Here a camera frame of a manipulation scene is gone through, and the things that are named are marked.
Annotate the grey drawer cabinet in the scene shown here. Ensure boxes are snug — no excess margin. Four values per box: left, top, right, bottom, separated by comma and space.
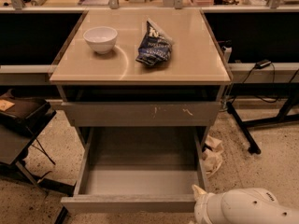
50, 8, 231, 141

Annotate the crumpled beige cloth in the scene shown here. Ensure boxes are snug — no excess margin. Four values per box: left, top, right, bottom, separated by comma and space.
202, 135, 224, 177

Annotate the white ceramic bowl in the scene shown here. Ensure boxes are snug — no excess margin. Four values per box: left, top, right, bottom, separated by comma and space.
83, 26, 118, 54

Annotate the grey drawer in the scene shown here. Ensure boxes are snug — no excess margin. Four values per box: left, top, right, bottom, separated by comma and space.
62, 127, 206, 213
62, 102, 221, 127

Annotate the grey top drawer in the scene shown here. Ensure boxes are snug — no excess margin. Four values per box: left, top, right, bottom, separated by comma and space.
62, 102, 221, 127

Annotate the dark side cart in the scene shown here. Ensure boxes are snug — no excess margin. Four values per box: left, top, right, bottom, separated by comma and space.
0, 109, 75, 224

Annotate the blue crumpled chip bag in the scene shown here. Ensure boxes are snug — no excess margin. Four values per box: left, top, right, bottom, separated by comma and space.
135, 19, 174, 66

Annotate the black cable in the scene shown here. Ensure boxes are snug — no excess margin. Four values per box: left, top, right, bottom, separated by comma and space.
219, 63, 299, 113

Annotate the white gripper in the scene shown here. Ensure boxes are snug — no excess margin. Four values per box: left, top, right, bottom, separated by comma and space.
192, 185, 223, 224

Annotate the black table leg stand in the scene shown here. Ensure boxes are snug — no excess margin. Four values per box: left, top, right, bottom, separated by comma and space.
226, 91, 299, 154

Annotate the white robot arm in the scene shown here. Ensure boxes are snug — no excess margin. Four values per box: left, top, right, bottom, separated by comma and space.
192, 185, 299, 224

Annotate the black power adapter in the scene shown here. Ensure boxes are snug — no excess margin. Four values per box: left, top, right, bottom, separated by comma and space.
254, 59, 271, 69

